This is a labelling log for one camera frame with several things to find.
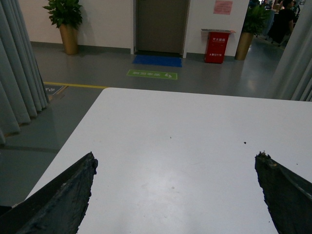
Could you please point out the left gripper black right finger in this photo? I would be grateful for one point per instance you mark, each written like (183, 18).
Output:
(287, 195)

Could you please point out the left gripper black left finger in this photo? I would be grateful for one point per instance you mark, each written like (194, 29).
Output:
(58, 207)

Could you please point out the grey curtain right side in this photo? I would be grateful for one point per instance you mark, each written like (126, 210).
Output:
(292, 79)

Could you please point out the grey curtain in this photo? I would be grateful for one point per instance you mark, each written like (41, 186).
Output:
(22, 93)
(292, 79)

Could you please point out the grey floor marking sticker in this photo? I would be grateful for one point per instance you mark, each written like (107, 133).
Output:
(53, 89)

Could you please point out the grey curtain left side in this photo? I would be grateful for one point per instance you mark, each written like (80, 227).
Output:
(22, 93)

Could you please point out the yellow floor tape line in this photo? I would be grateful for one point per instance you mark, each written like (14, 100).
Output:
(77, 85)

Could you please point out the green floor sign sticker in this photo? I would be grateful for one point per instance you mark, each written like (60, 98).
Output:
(152, 74)

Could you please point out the blue floor mat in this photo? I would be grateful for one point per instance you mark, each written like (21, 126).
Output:
(158, 60)

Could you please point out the red fire extinguisher box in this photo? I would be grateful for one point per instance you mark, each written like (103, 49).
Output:
(216, 45)

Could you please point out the seated person in black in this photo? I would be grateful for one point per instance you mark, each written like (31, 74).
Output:
(283, 23)

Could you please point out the potted plant gold pot right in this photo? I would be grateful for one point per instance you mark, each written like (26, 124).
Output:
(254, 23)

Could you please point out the potted plant gold pot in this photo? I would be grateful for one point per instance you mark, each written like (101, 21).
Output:
(66, 16)
(254, 23)

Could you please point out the potted plant gold pot left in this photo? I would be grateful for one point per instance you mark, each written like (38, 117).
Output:
(66, 16)

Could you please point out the grey door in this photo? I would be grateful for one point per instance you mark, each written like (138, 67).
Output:
(161, 26)

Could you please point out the pink wall notice paper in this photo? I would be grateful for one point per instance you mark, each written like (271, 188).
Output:
(223, 7)

